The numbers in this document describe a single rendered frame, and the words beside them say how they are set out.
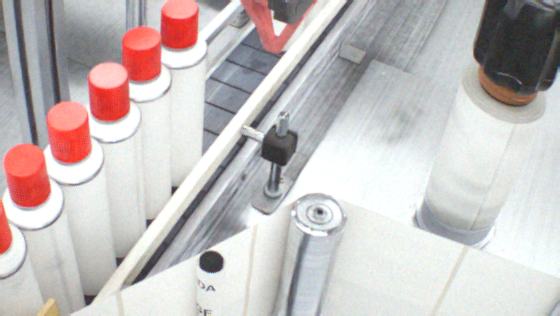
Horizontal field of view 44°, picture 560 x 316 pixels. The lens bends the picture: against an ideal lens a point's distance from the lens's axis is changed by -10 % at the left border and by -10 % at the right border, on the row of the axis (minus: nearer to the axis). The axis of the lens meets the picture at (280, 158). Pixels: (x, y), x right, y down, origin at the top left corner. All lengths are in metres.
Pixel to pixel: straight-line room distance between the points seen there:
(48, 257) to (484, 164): 0.38
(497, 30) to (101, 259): 0.38
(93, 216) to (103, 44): 0.46
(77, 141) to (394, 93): 0.47
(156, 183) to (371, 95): 0.31
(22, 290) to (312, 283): 0.21
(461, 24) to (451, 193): 0.49
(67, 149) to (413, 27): 0.68
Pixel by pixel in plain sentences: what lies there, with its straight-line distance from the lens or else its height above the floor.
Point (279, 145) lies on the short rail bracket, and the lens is 0.76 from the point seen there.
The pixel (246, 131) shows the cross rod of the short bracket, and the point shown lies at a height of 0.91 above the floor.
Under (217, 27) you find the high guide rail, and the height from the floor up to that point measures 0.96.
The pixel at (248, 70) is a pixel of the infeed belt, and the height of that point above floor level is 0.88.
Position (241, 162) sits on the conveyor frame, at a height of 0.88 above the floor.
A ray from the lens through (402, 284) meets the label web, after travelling 0.58.
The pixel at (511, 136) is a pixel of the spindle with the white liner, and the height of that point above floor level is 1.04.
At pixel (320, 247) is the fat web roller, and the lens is 0.52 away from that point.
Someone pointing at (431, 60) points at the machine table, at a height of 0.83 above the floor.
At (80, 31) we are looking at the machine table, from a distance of 1.06.
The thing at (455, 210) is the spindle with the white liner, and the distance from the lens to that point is 0.72.
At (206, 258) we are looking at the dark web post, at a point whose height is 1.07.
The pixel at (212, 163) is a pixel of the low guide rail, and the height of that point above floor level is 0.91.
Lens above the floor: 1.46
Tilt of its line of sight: 46 degrees down
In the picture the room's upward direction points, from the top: 8 degrees clockwise
